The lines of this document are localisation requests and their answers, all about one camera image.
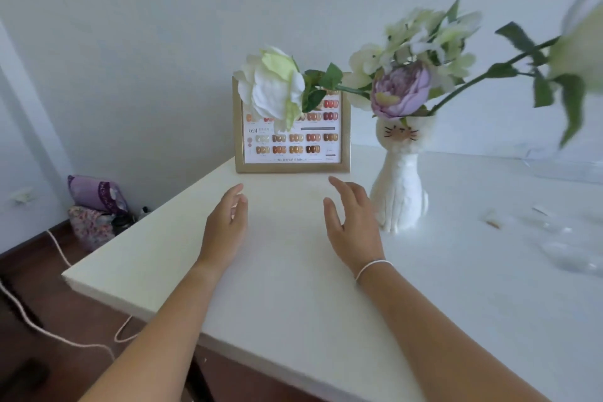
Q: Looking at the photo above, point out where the white cable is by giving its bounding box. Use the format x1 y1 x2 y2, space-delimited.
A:
0 229 143 363

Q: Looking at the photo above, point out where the person's left forearm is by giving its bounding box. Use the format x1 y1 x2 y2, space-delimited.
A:
79 261 223 402

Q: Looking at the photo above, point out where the white artificial hydrangea bunch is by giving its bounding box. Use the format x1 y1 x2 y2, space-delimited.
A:
341 0 484 111

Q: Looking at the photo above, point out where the purple artificial peony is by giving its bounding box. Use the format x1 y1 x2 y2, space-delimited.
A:
370 62 432 121

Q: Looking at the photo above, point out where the person's right forearm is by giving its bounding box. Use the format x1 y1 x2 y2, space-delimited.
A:
356 261 553 402

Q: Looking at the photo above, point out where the person's left hand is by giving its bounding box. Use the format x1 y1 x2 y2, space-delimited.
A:
196 183 249 273

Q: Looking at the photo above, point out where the clear plastic box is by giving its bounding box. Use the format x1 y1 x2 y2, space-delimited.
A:
516 142 603 187

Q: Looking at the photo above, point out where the white artificial rose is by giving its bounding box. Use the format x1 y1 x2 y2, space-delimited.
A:
426 0 603 149
234 45 374 135

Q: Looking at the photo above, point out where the white wrist bracelet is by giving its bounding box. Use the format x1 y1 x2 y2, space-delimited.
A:
354 259 395 283

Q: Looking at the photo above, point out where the clear plastic wrapper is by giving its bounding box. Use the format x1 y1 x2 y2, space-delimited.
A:
528 211 603 277

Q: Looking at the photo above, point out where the purple plastic packet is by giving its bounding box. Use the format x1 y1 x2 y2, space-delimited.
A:
67 175 129 215

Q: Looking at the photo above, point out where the person's right hand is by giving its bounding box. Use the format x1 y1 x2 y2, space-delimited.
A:
323 176 387 276

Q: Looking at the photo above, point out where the gold framed nail colour chart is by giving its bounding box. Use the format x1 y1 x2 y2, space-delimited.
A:
232 77 352 175

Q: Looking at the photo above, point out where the floral fabric bag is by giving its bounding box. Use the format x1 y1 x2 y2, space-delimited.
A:
68 206 117 252

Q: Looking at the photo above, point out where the white cat shaped vase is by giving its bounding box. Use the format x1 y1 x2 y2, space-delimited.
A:
369 113 437 234

